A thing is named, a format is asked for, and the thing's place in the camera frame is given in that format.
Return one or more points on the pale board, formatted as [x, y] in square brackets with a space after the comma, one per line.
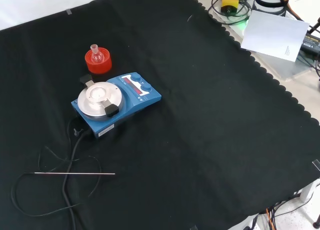
[272, 34]

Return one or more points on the black bench cloth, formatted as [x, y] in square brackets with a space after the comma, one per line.
[200, 114]

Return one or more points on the heater with blue base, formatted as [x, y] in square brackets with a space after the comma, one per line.
[140, 99]

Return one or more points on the clear round-bottom glass flask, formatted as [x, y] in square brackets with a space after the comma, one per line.
[96, 57]

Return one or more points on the yellow stop button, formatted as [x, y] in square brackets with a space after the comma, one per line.
[230, 2]

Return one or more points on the white table leg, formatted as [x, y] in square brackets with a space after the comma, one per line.
[308, 190]

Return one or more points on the black power adapter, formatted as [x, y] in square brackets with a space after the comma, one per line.
[311, 42]

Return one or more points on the clear tape piece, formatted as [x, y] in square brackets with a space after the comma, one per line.
[317, 165]
[69, 12]

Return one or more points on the thin metal probe rod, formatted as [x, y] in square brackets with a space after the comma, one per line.
[75, 174]

